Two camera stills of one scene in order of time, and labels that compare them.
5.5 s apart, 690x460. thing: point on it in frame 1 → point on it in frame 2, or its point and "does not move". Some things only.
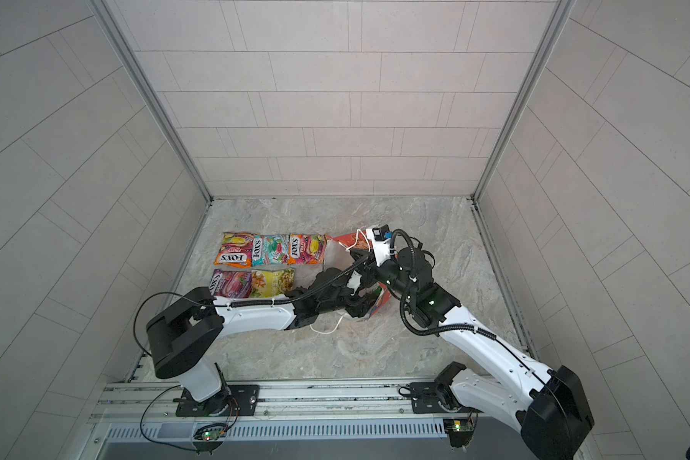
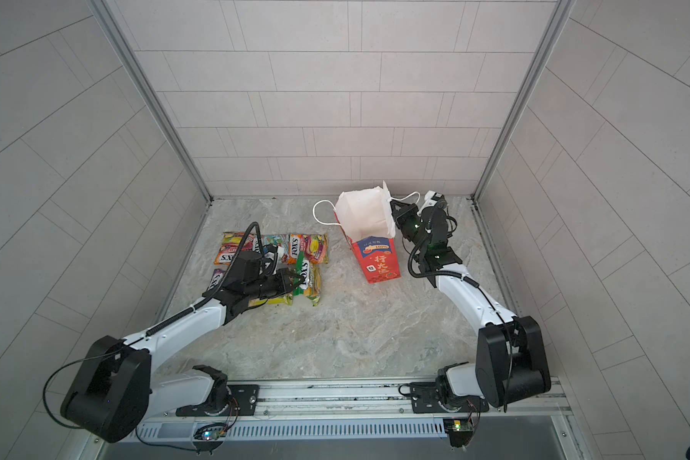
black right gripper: (377, 268) → (402, 218)
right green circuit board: (459, 430) does not move
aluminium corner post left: (104, 14) does not move
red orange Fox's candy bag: (236, 250) does not move
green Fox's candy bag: (377, 292) → (304, 269)
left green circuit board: (214, 435) does not move
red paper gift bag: (337, 247) → (365, 216)
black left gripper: (356, 312) → (284, 283)
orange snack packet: (306, 249) does not move
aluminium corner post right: (563, 11) does not move
